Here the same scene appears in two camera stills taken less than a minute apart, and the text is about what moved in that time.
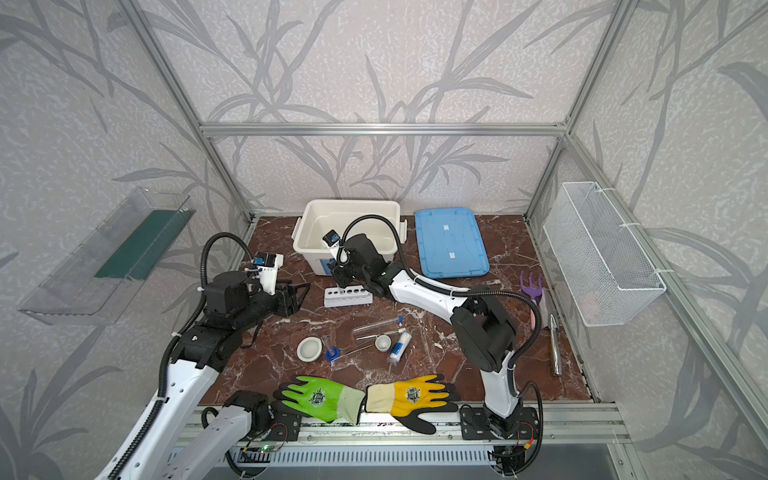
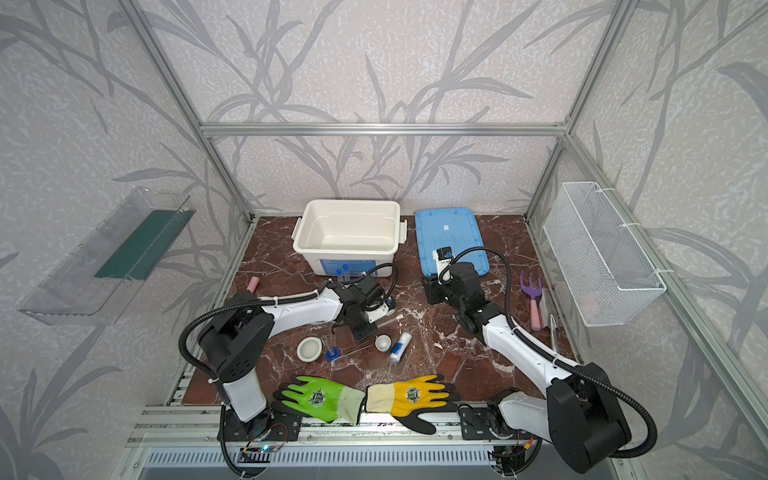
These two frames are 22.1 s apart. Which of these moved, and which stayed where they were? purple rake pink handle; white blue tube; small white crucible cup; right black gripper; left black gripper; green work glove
Moved: right black gripper; left black gripper
Stayed: white blue tube; purple rake pink handle; green work glove; small white crucible cup
